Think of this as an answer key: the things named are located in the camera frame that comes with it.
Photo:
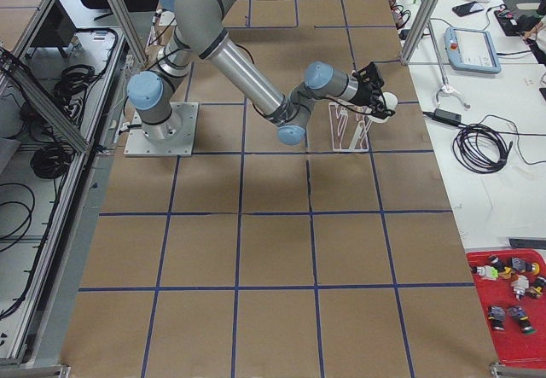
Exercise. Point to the cream white ikea cup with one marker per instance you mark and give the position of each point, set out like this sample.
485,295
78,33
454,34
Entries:
383,108

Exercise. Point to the blue teach pendant tablet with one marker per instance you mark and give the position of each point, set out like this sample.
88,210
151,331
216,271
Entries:
471,50

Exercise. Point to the black smartphone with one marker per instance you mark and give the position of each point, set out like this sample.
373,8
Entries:
467,9

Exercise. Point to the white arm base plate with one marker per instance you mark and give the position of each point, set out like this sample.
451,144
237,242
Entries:
175,137

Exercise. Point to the black power adapter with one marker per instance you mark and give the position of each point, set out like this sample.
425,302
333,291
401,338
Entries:
447,117

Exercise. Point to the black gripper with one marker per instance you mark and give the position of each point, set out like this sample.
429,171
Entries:
363,95

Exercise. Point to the white wire cup rack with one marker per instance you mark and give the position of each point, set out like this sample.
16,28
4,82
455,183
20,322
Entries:
349,130

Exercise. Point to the aluminium frame post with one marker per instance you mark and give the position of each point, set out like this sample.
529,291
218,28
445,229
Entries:
421,20

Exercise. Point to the red parts tray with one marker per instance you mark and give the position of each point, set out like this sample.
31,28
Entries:
511,289

